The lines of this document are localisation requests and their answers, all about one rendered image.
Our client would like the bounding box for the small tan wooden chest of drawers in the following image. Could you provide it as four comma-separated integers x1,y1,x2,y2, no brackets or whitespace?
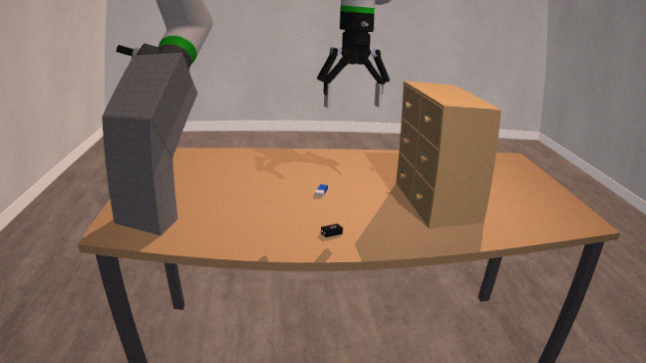
399,81,501,228

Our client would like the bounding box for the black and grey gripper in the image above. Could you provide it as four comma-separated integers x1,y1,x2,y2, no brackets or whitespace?
317,31,390,109

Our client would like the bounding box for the brown drawer front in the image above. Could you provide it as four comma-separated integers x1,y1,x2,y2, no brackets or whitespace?
420,96,443,147
403,85,421,128
412,171,434,225
416,134,439,187
400,119,419,166
397,153,415,200

